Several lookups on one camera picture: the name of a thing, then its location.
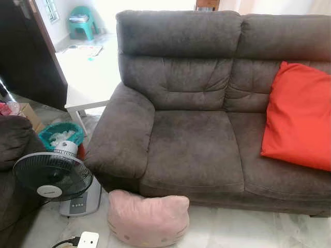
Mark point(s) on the black and white floor fan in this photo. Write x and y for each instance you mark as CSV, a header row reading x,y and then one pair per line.
x,y
51,175

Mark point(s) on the red pillow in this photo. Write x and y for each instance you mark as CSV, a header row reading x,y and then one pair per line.
x,y
300,113

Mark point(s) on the papers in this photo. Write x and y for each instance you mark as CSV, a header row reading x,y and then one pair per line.
x,y
85,50

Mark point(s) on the teal plastic basket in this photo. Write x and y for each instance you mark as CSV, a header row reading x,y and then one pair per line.
x,y
46,138

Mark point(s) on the brown wooden chair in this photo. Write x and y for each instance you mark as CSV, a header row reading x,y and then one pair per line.
x,y
207,4

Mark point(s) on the brown cardboard box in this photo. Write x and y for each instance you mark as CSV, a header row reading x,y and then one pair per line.
x,y
30,116

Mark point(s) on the white power strip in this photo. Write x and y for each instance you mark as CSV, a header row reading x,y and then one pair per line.
x,y
88,240

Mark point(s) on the crumpled clear plastic bag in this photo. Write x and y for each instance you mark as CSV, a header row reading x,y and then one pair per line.
x,y
5,108

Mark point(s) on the dark wooden door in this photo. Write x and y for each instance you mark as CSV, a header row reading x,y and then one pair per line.
x,y
26,51

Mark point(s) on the pink cat face pillow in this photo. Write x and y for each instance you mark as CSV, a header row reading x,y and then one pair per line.
x,y
147,219

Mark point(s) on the window with grille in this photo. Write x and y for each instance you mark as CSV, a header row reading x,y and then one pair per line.
x,y
50,10

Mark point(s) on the white table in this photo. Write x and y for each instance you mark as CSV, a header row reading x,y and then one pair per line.
x,y
88,88

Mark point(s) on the teal plastic stool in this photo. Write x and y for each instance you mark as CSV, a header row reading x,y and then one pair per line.
x,y
88,28

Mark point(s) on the dark brown fabric sofa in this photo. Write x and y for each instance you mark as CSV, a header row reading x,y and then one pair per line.
x,y
196,139

